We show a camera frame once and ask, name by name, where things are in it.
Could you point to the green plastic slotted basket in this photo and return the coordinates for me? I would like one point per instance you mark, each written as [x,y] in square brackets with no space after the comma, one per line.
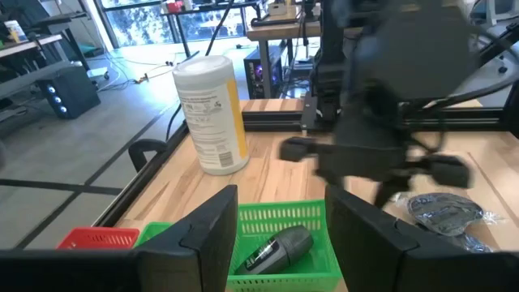
[284,204]
[156,231]

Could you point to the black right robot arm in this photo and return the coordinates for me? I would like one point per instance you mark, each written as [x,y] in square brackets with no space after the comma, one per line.
[417,52]

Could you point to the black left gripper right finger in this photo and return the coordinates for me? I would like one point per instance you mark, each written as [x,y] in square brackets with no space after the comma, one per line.
[365,251]

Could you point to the black travel deodorant stick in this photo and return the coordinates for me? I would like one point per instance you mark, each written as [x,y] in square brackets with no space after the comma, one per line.
[275,251]

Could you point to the black computer tower purple light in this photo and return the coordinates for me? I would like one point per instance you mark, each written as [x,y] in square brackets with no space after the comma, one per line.
[263,81]

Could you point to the black computer tower blue lights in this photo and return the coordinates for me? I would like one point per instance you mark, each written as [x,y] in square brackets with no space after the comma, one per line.
[77,89]

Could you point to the large glass window wall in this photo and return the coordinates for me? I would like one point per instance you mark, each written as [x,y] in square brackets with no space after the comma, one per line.
[138,24]

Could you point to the black frame desk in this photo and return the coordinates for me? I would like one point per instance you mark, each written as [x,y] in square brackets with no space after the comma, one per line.
[182,36]

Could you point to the small white yellow canister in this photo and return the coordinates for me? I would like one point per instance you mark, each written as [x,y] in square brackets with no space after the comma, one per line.
[16,31]

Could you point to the small red box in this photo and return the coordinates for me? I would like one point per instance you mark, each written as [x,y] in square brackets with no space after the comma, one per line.
[175,6]

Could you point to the wooden top desk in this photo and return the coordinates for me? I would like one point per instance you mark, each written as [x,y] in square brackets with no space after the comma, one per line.
[32,44]
[280,30]

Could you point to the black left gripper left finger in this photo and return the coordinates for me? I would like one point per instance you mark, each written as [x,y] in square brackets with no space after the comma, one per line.
[202,251]

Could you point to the white yellow wipes canister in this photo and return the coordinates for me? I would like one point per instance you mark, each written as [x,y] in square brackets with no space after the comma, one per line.
[207,117]

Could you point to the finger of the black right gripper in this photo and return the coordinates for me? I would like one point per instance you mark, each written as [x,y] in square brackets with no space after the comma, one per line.
[300,149]
[446,170]

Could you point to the red plastic slotted basket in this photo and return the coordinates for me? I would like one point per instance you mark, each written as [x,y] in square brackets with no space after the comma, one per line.
[97,233]

